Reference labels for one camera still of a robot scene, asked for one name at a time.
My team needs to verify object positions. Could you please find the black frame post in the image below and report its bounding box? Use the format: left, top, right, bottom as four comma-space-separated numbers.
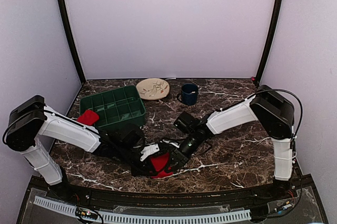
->
253, 0, 282, 87
57, 0, 86, 85

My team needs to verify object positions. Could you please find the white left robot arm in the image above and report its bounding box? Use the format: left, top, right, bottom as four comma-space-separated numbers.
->
3, 95, 159, 201

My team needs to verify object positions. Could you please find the white slotted cable duct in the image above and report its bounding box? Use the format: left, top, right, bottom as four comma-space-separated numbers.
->
33, 196, 252, 224

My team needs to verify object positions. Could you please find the red sock with white pattern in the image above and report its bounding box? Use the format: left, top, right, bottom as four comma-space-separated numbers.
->
150, 153, 173, 179

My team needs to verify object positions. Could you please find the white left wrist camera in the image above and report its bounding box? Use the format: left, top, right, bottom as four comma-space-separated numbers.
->
140, 144, 160, 162

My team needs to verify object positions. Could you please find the right circuit board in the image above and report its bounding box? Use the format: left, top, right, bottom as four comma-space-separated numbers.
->
274, 201, 294, 212

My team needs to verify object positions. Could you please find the red sock in crate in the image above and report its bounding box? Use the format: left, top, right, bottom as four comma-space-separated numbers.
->
76, 110, 100, 126

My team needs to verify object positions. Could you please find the green plastic divided crate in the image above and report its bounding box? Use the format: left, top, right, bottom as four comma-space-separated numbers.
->
80, 85, 146, 131

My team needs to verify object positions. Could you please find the dark blue enamel mug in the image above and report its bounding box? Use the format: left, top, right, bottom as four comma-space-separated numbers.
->
176, 83, 199, 106

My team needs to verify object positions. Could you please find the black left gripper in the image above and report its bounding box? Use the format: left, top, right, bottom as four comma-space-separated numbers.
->
116, 144, 157, 177

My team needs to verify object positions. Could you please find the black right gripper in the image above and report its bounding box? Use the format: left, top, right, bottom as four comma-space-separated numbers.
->
165, 131, 202, 172

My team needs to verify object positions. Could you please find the circuit board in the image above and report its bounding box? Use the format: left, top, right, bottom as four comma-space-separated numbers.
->
75, 207, 98, 221
274, 201, 294, 212

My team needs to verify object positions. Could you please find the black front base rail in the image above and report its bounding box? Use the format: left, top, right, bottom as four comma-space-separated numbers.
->
15, 174, 330, 224

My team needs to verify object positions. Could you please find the beige floral ceramic plate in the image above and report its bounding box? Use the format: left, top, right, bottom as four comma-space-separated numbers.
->
136, 78, 170, 100

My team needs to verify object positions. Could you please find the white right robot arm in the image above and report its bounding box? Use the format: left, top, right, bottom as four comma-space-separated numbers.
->
164, 85, 296, 200

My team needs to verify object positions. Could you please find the black left frame post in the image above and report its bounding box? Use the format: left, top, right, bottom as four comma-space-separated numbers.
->
57, 0, 86, 85

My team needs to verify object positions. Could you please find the black right frame post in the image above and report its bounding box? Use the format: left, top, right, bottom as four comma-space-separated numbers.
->
253, 0, 282, 87

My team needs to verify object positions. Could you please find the left circuit board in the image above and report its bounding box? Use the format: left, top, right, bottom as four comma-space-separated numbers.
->
75, 207, 98, 221

